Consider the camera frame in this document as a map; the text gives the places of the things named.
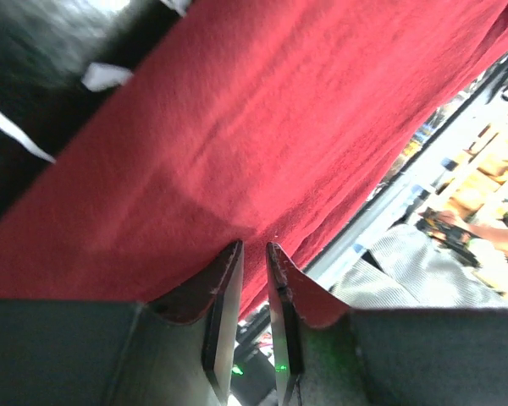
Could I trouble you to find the person in grey shirt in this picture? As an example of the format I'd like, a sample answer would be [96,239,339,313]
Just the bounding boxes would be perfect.
[331,211,508,309]

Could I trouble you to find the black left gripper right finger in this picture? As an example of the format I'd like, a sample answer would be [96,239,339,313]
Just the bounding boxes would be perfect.
[266,243,508,405]

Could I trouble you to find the dark red t-shirt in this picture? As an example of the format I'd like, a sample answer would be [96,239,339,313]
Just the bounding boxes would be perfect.
[0,1,508,314]

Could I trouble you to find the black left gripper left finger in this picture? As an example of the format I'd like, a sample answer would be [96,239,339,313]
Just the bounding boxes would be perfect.
[0,241,243,405]

